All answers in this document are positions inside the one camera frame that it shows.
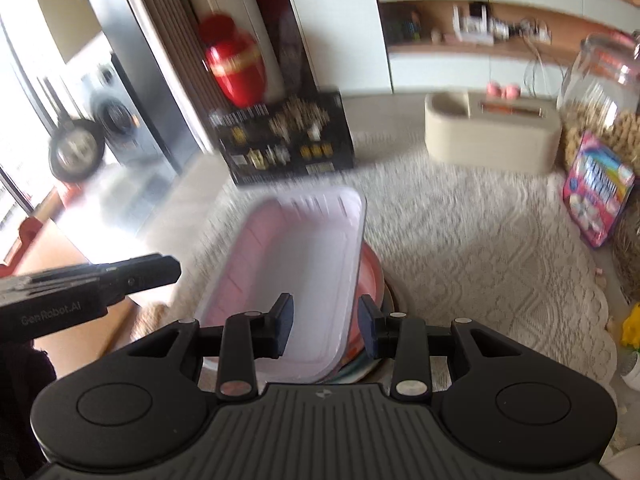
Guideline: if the red rectangular tray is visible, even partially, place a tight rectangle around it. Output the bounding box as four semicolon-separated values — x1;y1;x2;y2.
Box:
195;186;384;384

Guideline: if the pink marshmallow bag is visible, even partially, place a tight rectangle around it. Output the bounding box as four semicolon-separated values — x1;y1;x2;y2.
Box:
562;131;636;248

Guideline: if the red lidded jar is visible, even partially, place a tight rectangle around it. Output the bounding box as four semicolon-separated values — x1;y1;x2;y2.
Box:
198;13;267;108

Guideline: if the large glass peanut jar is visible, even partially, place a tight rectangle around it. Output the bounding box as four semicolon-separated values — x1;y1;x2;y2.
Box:
556;32;639;171

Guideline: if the white floral plate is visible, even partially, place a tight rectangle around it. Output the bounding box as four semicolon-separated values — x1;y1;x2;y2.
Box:
326;350;382;385

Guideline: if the black tea package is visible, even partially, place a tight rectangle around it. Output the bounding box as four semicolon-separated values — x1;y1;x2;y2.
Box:
209;90;355;185

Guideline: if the black frying pan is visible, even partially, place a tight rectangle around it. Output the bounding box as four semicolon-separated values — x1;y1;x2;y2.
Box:
42;78;106;184

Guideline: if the yellow rubber duck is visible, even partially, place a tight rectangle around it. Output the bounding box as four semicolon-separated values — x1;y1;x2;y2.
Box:
620;302;640;350

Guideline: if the cream bowl yellow rim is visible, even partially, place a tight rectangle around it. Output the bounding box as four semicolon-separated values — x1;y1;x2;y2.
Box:
381;281;401;315

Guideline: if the white router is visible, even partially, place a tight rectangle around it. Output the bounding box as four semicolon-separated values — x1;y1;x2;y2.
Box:
452;3;510;46

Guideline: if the green toy tractor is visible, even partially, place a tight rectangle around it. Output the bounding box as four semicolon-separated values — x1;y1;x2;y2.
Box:
387;6;422;44

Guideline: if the beige tissue box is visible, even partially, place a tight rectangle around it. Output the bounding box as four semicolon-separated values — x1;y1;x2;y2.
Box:
424;91;562;176

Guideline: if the pink bow ornament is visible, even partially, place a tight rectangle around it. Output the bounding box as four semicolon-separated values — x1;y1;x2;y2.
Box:
486;81;521;100

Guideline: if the white lace tablecloth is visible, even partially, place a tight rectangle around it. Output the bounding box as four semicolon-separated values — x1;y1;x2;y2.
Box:
132;130;617;385

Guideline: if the white toy microphone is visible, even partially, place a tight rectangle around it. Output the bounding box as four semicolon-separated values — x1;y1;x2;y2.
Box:
620;350;640;391

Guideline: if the glass sunflower seed jar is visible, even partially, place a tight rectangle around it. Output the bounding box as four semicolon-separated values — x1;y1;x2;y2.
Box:
612;191;640;304

